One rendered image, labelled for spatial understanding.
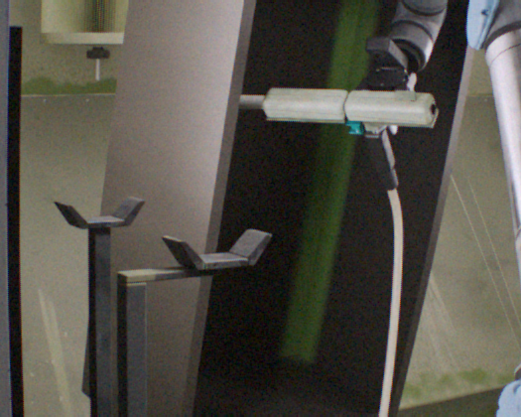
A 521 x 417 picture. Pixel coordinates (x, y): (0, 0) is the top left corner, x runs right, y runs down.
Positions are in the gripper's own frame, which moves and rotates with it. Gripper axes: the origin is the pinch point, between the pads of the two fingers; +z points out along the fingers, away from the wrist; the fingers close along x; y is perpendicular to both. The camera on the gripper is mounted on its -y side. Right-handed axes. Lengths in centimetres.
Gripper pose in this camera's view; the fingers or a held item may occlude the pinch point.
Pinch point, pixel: (367, 123)
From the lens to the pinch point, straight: 199.1
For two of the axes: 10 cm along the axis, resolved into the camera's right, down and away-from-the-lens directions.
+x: -8.9, -0.8, 4.5
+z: -3.6, 7.3, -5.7
